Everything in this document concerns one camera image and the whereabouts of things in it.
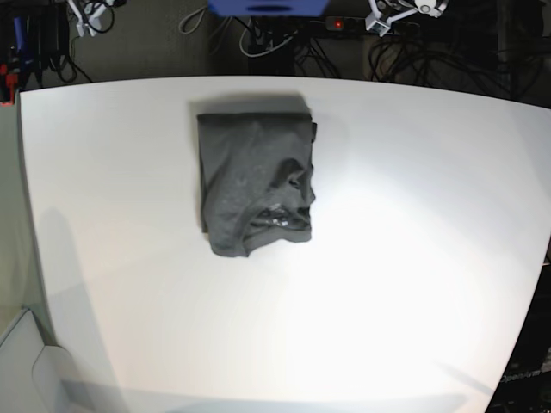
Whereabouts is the white camera bracket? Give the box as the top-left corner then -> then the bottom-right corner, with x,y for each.
366,0 -> 449,26
66,0 -> 127,38

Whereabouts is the red clamp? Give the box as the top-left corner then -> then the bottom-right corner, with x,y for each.
0,64 -> 18,106

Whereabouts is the black power strip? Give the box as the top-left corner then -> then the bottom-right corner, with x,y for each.
325,16 -> 393,37

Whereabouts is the dark grey t-shirt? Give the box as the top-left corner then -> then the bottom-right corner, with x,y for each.
196,94 -> 317,257

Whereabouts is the black equipment rack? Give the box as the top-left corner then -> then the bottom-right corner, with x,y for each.
1,1 -> 91,89

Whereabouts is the black cable bundle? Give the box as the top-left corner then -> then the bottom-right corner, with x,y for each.
236,16 -> 551,100

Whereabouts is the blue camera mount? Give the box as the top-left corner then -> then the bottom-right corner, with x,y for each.
207,0 -> 329,17

